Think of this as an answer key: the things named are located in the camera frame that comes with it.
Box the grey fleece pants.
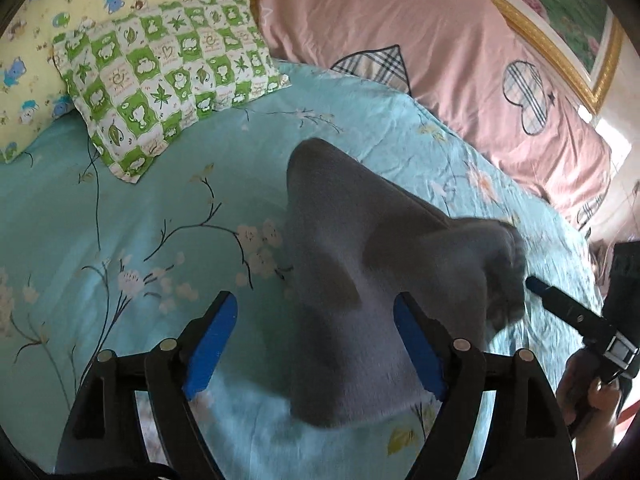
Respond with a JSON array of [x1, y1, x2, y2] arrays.
[[285, 139, 526, 428]]

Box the person's right hand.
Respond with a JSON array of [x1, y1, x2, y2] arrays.
[[556, 349, 622, 479]]

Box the turquoise floral bed sheet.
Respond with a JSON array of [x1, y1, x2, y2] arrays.
[[1, 63, 602, 479]]

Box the framed floral painting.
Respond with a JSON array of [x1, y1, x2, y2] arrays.
[[491, 0, 625, 115]]

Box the pink quilt with plaid hearts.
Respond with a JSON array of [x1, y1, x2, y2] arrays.
[[254, 0, 611, 226]]

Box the green checkered pillow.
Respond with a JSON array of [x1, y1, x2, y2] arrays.
[[53, 0, 290, 183]]

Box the yellow cartoon print pillow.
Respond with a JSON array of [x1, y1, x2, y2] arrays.
[[0, 0, 256, 165]]

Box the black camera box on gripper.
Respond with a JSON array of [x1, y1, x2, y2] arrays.
[[602, 242, 640, 346]]

